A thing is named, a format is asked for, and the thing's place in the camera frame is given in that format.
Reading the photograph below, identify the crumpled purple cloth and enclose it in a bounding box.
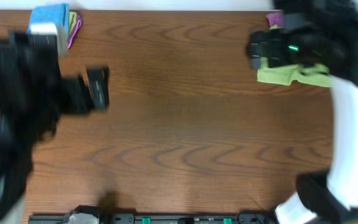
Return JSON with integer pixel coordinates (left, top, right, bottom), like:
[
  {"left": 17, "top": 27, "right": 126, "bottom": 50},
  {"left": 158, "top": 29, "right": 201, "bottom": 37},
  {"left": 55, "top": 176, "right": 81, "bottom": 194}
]
[{"left": 266, "top": 12, "right": 285, "bottom": 27}]

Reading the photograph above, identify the blue microfiber cloth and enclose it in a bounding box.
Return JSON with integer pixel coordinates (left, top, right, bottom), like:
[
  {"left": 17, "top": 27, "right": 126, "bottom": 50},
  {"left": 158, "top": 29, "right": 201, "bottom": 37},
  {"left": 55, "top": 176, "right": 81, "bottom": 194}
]
[{"left": 27, "top": 3, "right": 70, "bottom": 37}]

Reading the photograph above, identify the folded purple cloth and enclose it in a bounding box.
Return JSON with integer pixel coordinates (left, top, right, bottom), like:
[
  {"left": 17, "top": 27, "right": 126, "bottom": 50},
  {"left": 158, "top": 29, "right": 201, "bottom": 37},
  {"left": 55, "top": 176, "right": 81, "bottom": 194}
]
[{"left": 67, "top": 16, "right": 83, "bottom": 49}]

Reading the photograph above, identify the folded green cloth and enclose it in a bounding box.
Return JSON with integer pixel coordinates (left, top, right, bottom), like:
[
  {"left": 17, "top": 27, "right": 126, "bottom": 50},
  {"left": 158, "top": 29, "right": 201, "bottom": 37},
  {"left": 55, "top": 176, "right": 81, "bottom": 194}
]
[{"left": 68, "top": 11, "right": 77, "bottom": 35}]

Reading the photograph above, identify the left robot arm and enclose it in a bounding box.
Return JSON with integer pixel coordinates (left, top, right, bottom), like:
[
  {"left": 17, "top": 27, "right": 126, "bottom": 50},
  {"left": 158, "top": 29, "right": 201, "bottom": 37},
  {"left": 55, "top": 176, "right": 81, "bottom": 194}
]
[{"left": 0, "top": 32, "right": 109, "bottom": 221}]

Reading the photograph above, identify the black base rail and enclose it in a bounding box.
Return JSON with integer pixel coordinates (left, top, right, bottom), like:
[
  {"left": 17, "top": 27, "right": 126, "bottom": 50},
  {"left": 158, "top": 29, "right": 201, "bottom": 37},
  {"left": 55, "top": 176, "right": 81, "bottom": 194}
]
[{"left": 28, "top": 213, "right": 277, "bottom": 224}]

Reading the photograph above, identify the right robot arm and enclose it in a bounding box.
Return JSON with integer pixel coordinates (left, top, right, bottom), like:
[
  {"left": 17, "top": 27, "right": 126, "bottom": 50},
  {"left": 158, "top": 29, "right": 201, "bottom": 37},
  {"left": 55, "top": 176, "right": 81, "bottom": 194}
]
[{"left": 247, "top": 0, "right": 358, "bottom": 223}]

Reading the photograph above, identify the crumpled green cloth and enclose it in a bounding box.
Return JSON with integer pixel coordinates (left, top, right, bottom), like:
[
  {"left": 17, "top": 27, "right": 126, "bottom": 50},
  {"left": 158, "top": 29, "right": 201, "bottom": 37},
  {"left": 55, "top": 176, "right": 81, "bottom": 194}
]
[{"left": 256, "top": 24, "right": 334, "bottom": 88}]

